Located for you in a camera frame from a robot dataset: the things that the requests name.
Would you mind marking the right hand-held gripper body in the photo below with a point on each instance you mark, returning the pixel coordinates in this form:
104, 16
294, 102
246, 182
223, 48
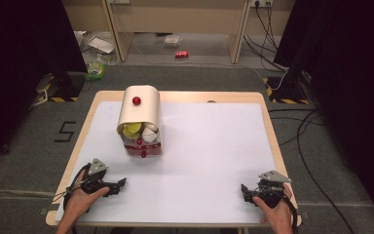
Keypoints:
271, 193

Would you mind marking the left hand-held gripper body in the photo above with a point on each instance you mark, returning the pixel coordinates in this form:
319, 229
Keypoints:
94, 182

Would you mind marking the yellow cup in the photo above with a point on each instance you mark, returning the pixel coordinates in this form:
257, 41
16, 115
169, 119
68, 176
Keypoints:
130, 134

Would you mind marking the yellow ball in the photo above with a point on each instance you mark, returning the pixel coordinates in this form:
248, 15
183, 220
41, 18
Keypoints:
133, 126

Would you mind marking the cream storage box red knobs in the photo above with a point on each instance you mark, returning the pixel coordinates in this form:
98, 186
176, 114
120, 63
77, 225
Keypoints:
141, 110

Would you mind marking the person's right hand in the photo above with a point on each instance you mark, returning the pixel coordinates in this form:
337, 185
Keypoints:
279, 216

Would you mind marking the person's left hand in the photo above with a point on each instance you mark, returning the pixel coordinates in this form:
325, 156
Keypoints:
78, 203

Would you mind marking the white table mat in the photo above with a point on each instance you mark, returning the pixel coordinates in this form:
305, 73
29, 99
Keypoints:
201, 156

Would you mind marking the black stand base striped tape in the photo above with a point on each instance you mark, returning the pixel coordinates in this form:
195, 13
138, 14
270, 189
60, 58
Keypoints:
65, 89
287, 92

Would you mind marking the green packet on floor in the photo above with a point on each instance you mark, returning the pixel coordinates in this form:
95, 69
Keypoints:
96, 69

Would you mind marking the black curtain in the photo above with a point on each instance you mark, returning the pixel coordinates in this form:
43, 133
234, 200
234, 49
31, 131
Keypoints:
354, 81
16, 65

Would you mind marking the red drink can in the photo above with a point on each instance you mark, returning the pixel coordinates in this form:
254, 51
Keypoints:
181, 54

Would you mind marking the clear plastic box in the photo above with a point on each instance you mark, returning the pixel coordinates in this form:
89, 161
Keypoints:
172, 41

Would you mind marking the beige wooden desk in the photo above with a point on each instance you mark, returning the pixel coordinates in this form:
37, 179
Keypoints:
178, 16

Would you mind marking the white wall socket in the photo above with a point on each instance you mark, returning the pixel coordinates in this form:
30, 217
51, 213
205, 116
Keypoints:
261, 3

